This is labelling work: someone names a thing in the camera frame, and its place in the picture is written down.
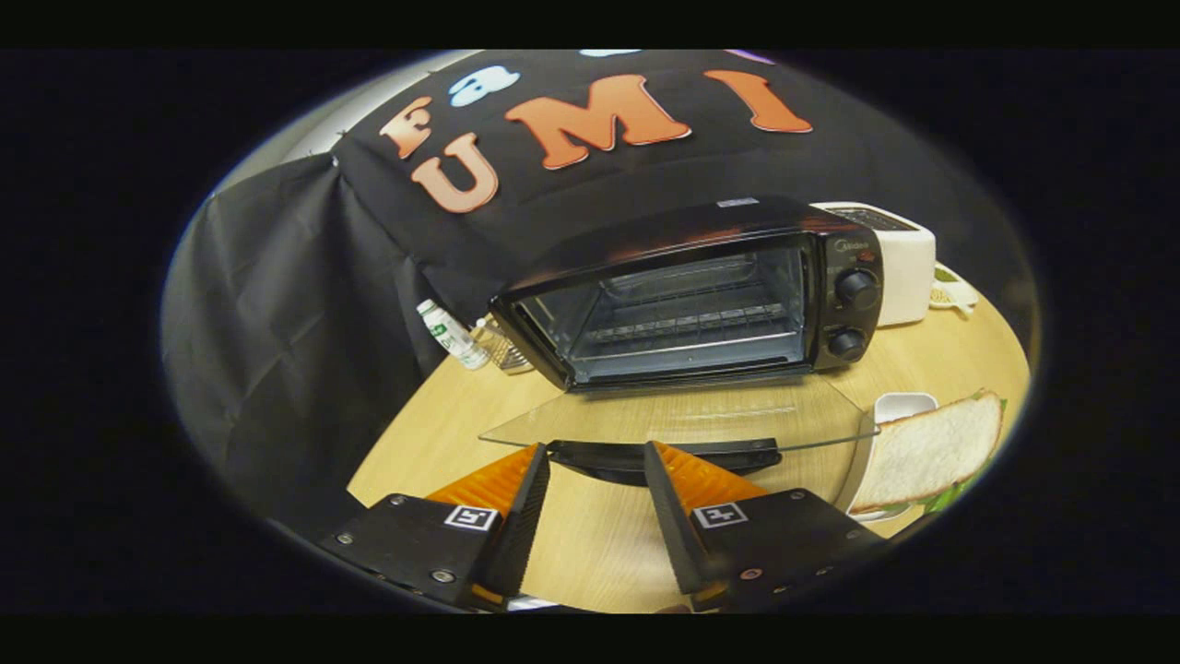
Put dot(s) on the small white dish of beans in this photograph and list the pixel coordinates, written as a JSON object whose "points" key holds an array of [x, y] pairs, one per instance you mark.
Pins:
{"points": [[949, 293]]}

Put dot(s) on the white ribbed plastic tray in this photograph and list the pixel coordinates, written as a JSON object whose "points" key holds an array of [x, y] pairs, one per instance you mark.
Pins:
{"points": [[903, 406]]}

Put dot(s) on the toast and lettuce sandwich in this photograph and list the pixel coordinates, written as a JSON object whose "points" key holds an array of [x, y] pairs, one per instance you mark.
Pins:
{"points": [[931, 452]]}

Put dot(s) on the white pop-up toaster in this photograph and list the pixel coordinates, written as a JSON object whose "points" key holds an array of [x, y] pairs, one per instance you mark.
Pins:
{"points": [[903, 267]]}

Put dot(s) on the black toaster oven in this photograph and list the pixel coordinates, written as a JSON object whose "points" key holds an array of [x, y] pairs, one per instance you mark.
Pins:
{"points": [[645, 235]]}

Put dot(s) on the white bottle with green label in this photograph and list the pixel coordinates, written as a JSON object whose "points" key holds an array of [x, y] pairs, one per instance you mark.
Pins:
{"points": [[452, 337]]}

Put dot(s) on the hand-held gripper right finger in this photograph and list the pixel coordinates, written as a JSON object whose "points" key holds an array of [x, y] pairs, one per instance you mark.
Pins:
{"points": [[668, 516]]}

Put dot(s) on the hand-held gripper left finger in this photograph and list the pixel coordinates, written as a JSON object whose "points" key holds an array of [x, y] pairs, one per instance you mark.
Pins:
{"points": [[527, 516]]}

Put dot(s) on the small clear glass container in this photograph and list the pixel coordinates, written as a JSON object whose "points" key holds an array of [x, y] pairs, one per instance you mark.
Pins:
{"points": [[505, 349]]}

